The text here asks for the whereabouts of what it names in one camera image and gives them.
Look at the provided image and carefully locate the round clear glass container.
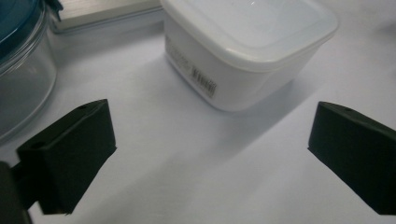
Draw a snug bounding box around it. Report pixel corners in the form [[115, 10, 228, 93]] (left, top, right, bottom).
[[0, 6, 59, 145]]

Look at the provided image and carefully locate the white plastic storage container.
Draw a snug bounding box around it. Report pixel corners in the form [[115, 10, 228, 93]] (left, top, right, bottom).
[[163, 13, 321, 113]]

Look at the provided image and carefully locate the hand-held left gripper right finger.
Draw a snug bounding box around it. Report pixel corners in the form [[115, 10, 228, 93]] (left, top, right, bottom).
[[307, 101, 396, 216]]

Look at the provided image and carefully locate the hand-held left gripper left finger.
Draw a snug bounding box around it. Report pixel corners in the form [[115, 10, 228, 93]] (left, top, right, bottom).
[[11, 99, 118, 216]]

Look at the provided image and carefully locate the blue container lid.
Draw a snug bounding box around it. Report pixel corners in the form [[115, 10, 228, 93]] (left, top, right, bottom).
[[0, 0, 64, 62]]

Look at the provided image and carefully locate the beige panel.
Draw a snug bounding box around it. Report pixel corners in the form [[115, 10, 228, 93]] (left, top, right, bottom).
[[58, 0, 163, 31]]

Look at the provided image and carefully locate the translucent white container lid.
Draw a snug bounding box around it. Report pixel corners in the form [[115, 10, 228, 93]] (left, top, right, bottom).
[[160, 0, 340, 73]]

